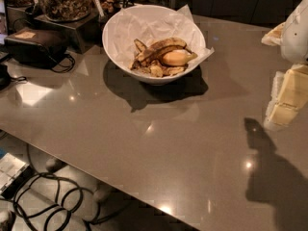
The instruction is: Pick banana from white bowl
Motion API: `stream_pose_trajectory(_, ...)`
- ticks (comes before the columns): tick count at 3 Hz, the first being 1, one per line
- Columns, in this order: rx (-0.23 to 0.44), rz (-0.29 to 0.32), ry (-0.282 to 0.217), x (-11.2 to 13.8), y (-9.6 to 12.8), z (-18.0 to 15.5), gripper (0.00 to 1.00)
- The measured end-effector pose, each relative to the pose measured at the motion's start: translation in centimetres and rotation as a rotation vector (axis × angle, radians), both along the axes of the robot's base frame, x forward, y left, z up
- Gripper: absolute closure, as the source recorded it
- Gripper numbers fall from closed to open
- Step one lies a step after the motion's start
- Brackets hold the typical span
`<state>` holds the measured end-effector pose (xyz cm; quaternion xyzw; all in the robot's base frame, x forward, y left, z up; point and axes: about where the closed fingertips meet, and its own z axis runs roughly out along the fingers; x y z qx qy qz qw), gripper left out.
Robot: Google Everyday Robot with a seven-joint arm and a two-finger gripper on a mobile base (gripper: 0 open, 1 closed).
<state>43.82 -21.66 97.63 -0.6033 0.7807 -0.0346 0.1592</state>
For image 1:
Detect glass jar of nuts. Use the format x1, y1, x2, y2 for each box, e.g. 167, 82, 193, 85
39, 0, 91, 22

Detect brown spotted banana peel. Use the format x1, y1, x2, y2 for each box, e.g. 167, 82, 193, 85
135, 38, 187, 63

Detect white box on floor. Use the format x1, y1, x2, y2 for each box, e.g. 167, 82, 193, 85
0, 153, 31, 199

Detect white ceramic bowl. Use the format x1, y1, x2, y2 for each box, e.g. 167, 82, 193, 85
102, 5, 213, 86

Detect yellow banana piece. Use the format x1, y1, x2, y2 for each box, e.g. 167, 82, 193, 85
161, 50, 198, 66

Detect black box device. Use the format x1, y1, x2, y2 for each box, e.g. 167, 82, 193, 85
4, 28, 68, 69

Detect white paper bowl liner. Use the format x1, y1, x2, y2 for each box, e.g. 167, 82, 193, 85
103, 5, 214, 68

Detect small banana peel scraps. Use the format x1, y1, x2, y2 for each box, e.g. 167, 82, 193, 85
129, 60, 187, 78

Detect black floor cables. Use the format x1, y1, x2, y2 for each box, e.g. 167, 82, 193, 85
0, 144, 129, 231

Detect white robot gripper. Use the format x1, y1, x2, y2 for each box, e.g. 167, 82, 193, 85
261, 0, 308, 131

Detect dark metal jar stand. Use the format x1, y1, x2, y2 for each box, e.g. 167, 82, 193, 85
35, 11, 101, 54

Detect black cable on table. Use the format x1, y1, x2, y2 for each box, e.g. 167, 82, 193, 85
49, 53, 77, 74

